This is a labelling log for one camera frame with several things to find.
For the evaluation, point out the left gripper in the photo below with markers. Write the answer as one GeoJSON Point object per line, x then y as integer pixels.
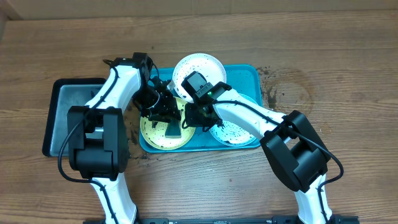
{"type": "Point", "coordinates": [166, 109]}

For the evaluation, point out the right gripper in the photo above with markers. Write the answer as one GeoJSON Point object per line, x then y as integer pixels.
{"type": "Point", "coordinates": [194, 119]}

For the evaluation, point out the light blue plate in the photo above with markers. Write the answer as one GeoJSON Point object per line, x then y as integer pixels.
{"type": "Point", "coordinates": [232, 135]}

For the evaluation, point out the yellow-green plate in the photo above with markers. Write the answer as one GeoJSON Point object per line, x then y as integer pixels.
{"type": "Point", "coordinates": [152, 136]}

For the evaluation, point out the dark green sponge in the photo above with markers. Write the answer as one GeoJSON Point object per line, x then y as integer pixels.
{"type": "Point", "coordinates": [173, 130]}

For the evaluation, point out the white plate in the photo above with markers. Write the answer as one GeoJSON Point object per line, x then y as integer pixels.
{"type": "Point", "coordinates": [209, 66]}

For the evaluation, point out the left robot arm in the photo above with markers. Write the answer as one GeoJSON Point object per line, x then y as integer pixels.
{"type": "Point", "coordinates": [97, 142]}

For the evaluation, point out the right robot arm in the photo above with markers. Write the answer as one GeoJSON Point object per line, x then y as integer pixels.
{"type": "Point", "coordinates": [294, 150]}

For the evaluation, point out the blue plastic tray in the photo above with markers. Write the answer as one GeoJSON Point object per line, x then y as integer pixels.
{"type": "Point", "coordinates": [244, 79]}

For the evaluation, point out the black water tray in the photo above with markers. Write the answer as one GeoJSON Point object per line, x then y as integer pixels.
{"type": "Point", "coordinates": [66, 92]}

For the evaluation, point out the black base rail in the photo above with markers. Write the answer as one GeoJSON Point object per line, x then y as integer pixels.
{"type": "Point", "coordinates": [283, 219]}

